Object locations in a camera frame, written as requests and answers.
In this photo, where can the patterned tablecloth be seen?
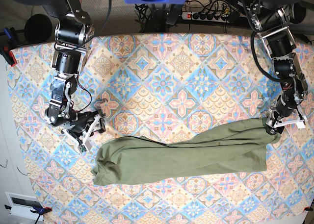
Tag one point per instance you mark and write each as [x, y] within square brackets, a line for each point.
[169, 88]

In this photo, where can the blue red clamp upper left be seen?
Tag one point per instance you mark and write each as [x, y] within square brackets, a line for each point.
[5, 50]

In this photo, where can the blue red clamp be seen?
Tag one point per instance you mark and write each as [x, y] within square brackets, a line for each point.
[40, 211]
[5, 50]

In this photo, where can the white floor outlet box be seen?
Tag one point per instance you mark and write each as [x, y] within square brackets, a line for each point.
[21, 200]

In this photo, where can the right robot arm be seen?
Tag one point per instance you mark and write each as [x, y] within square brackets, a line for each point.
[73, 36]

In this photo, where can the olive green t-shirt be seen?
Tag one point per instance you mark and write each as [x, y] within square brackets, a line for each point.
[228, 148]

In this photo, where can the red clamp lower right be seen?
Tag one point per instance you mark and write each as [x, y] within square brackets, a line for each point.
[309, 209]

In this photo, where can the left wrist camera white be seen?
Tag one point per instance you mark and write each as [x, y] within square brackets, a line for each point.
[300, 124]

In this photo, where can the black round stool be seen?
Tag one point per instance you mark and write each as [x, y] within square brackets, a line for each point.
[38, 29]

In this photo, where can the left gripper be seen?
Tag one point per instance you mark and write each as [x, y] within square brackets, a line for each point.
[275, 122]

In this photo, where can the white power strip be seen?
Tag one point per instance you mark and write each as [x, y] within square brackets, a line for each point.
[195, 16]

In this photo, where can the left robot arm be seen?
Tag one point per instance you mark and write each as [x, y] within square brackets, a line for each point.
[270, 23]

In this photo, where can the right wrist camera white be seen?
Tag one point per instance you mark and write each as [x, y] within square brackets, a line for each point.
[84, 147]

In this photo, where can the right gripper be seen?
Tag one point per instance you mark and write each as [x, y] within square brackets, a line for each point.
[84, 127]

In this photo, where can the blue red clamp lower left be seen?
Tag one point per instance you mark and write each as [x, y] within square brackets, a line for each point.
[40, 211]

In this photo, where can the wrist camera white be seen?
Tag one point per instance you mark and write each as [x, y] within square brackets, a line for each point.
[300, 124]
[84, 147]

